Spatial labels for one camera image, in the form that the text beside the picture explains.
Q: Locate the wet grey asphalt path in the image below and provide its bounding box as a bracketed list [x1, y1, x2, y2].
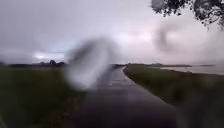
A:
[64, 65, 181, 128]

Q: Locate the distant row of trees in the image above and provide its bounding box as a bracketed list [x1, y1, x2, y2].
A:
[0, 59, 69, 69]

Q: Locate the grass verge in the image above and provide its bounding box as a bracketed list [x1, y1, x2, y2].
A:
[122, 63, 224, 128]

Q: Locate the grass field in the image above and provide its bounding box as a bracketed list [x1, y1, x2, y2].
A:
[0, 64, 88, 128]

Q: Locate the pale water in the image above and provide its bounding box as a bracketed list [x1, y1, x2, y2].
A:
[159, 64, 224, 76]

